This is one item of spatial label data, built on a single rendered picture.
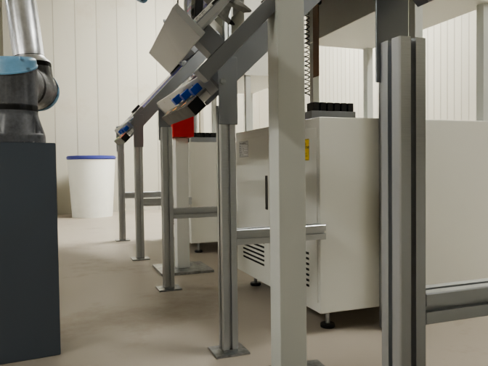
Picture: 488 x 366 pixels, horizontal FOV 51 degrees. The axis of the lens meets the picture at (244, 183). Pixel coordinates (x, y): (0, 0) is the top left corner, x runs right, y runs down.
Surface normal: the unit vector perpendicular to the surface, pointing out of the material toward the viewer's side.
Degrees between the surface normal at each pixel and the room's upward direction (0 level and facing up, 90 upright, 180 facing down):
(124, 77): 90
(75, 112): 90
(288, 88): 90
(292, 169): 90
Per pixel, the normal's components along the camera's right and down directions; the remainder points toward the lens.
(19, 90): 0.57, 0.02
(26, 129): 0.69, -0.29
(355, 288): 0.35, 0.03
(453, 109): -0.89, 0.03
